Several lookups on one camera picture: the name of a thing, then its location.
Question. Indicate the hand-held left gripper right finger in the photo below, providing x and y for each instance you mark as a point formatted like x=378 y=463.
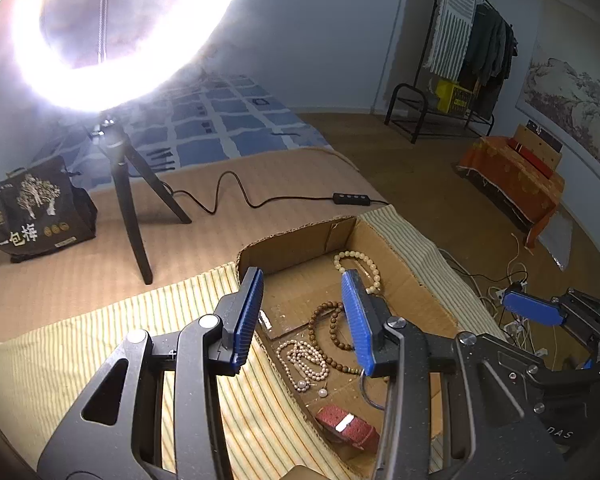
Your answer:
x=357 y=320

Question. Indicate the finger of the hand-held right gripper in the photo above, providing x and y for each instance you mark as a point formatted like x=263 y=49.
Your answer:
x=596 y=361
x=532 y=307

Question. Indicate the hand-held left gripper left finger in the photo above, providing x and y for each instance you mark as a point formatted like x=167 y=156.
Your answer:
x=247 y=320

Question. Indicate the cardboard box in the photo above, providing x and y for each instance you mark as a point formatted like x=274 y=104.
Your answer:
x=410 y=280

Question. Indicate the metal bangle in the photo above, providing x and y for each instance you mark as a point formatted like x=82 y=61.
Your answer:
x=362 y=389

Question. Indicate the white power strip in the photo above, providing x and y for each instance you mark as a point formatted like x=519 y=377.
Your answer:
x=512 y=290

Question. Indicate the silver foil sheet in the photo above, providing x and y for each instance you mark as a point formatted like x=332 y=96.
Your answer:
x=557 y=240

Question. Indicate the striped yellow cloth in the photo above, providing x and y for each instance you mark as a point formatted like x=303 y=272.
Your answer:
x=130 y=310

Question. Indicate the black inline controller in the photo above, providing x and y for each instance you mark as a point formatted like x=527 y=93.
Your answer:
x=352 y=199

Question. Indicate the orange cloth covered bench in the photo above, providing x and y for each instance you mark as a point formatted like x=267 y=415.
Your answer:
x=510 y=180

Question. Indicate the red box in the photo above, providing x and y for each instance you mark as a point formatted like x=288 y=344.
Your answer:
x=535 y=160

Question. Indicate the black tripod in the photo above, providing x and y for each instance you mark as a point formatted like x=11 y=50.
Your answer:
x=130 y=220

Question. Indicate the brown blanket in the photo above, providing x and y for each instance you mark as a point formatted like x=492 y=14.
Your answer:
x=80 y=285

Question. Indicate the cardboard sheet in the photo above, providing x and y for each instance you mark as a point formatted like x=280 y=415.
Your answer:
x=525 y=135

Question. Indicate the blue checked bedsheet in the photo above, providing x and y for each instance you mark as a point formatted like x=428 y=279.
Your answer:
x=230 y=130

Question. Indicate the yellow crate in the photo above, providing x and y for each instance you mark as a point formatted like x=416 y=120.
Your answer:
x=455 y=97

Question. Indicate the black garment rack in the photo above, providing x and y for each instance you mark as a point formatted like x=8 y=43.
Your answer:
x=410 y=85

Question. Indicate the black snack bag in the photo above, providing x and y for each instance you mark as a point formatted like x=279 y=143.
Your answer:
x=30 y=210

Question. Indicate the dark hanging clothes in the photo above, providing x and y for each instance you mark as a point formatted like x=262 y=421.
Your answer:
x=485 y=50

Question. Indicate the striped towel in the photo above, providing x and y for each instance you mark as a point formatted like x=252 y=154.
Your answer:
x=452 y=25

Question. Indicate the wall scroll painting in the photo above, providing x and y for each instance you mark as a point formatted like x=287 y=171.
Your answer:
x=570 y=90

